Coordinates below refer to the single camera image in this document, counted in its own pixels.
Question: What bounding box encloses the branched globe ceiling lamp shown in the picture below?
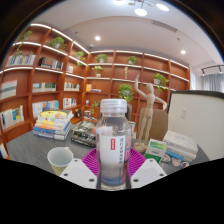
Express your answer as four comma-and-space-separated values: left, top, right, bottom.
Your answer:
113, 0, 170, 17

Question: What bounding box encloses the ceiling air vent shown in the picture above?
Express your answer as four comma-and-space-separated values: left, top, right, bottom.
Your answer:
152, 19, 178, 33

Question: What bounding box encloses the clear plastic water bottle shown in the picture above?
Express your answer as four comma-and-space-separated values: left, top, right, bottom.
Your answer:
95, 98, 133, 191

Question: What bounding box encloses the white partition with dark top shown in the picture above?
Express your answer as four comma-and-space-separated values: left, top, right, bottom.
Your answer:
166, 89, 224, 164

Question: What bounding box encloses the black ceiling track light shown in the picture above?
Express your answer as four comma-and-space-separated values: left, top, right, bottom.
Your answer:
200, 64, 224, 77

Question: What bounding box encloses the dark book stack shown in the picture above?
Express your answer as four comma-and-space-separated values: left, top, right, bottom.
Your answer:
69, 120, 98, 148

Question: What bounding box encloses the yellow striped white cup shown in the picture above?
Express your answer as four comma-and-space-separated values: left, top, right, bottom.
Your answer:
46, 146, 75, 177

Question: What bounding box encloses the white book stack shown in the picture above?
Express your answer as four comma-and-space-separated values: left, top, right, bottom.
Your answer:
162, 129, 199, 163

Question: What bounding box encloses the wooden artist mannequin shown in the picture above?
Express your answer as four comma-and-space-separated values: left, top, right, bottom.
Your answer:
133, 73, 168, 153

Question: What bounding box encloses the tan wooden chair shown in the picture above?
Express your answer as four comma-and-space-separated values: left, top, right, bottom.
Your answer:
137, 108, 169, 141

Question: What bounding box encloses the grey curtain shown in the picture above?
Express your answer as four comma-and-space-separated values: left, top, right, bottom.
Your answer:
201, 73, 224, 93

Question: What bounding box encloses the orange wooden shelf unit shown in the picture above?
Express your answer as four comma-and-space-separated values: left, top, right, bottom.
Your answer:
0, 22, 192, 158

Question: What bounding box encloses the colourful book stack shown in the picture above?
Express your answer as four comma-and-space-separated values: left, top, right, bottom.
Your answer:
32, 109, 75, 141

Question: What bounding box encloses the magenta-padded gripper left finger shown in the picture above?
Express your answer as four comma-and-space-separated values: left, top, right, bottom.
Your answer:
59, 148, 101, 190

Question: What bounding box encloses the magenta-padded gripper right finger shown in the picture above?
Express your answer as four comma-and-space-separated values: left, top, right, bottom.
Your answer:
128, 147, 168, 189

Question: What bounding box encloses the green and white box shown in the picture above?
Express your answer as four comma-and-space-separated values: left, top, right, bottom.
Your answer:
144, 138, 168, 163

